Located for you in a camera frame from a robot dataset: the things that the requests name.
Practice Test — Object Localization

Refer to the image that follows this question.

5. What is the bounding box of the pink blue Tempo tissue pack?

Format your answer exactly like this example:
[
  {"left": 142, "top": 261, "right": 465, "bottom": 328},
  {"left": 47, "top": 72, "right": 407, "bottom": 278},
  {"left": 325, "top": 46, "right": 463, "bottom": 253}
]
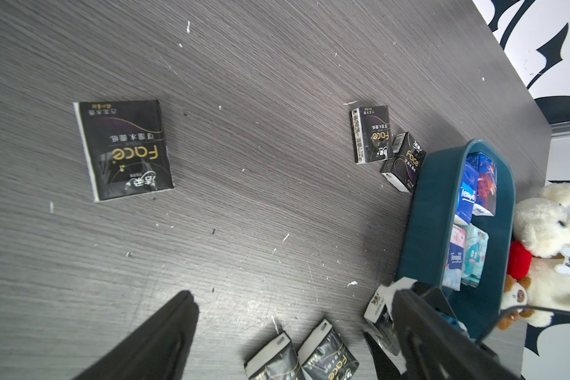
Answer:
[{"left": 442, "top": 224, "right": 466, "bottom": 291}]

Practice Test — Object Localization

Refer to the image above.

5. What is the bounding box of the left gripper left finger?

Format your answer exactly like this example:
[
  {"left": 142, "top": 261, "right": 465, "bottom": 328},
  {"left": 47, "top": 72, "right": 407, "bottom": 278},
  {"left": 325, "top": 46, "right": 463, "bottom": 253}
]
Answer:
[{"left": 76, "top": 291, "right": 199, "bottom": 379}]

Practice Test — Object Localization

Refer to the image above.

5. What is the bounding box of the white plush toy dog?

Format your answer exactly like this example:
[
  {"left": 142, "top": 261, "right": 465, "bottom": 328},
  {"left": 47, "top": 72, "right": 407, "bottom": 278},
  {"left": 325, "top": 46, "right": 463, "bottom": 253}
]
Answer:
[{"left": 498, "top": 183, "right": 570, "bottom": 330}]

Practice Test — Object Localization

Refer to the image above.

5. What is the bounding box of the anime print tissue pack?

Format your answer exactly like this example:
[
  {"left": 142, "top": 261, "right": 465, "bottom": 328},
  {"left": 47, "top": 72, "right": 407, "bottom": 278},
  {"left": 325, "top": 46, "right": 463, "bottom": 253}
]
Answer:
[{"left": 467, "top": 152, "right": 497, "bottom": 216}]

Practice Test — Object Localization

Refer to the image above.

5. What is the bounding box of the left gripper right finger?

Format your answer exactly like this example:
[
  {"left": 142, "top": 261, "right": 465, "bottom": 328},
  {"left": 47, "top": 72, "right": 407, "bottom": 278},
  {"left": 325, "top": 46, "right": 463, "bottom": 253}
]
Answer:
[{"left": 392, "top": 290, "right": 519, "bottom": 379}]

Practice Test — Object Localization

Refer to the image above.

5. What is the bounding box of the black Face tissue pack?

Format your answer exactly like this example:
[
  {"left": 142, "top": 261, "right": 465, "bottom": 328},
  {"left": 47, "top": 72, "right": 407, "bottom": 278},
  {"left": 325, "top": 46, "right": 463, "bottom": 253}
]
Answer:
[
  {"left": 245, "top": 332, "right": 306, "bottom": 380},
  {"left": 350, "top": 105, "right": 394, "bottom": 165},
  {"left": 73, "top": 100, "right": 175, "bottom": 203},
  {"left": 298, "top": 319, "right": 359, "bottom": 380},
  {"left": 381, "top": 131, "right": 427, "bottom": 193},
  {"left": 364, "top": 277, "right": 416, "bottom": 356}
]

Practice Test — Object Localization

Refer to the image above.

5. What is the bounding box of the dark blue Tempo tissue pack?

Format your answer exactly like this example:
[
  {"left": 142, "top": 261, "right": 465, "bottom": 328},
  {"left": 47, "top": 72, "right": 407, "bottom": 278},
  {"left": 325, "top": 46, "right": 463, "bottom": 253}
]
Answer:
[{"left": 454, "top": 162, "right": 479, "bottom": 226}]

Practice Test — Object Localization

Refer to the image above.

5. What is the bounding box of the teal plastic storage box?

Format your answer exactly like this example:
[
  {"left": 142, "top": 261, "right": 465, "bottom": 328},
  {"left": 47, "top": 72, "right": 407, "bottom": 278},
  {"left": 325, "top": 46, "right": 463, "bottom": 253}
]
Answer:
[{"left": 397, "top": 139, "right": 516, "bottom": 339}]

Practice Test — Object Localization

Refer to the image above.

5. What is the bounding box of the teal cartoon tissue pack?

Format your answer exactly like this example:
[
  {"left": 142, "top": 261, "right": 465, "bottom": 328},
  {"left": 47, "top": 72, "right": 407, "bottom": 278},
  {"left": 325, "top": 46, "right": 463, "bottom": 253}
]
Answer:
[{"left": 462, "top": 224, "right": 489, "bottom": 288}]

